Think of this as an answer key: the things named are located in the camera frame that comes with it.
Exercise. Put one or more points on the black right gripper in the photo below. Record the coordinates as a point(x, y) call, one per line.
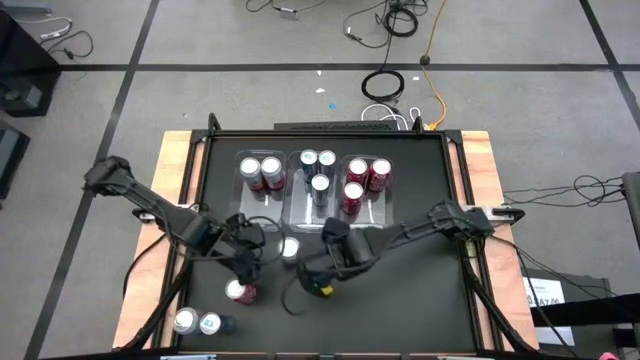
point(350, 245)

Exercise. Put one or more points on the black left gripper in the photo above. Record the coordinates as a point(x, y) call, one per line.
point(245, 240)

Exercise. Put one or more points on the red cola can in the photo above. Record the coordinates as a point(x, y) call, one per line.
point(381, 166)
point(358, 167)
point(235, 289)
point(353, 191)

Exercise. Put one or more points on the blue slim energy drink can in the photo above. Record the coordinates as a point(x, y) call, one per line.
point(320, 182)
point(309, 157)
point(327, 158)
point(211, 323)

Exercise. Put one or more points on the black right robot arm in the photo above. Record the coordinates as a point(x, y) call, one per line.
point(450, 220)

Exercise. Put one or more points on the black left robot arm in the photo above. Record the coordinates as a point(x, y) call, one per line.
point(150, 205)

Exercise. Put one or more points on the clear plastic bin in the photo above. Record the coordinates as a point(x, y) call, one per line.
point(377, 210)
point(302, 220)
point(255, 210)

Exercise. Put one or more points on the white paper label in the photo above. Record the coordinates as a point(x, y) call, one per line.
point(557, 336)
point(542, 290)

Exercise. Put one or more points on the black box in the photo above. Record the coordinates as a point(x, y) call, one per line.
point(10, 160)

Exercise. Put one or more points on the black cabinet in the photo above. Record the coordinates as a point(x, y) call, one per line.
point(585, 285)

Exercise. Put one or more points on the black beam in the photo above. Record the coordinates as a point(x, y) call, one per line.
point(600, 307)

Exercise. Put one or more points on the pink object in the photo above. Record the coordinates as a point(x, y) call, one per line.
point(608, 356)

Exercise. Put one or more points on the black desk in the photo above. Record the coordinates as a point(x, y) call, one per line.
point(20, 60)

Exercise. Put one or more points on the black metal table frame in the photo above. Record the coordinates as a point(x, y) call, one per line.
point(325, 134)

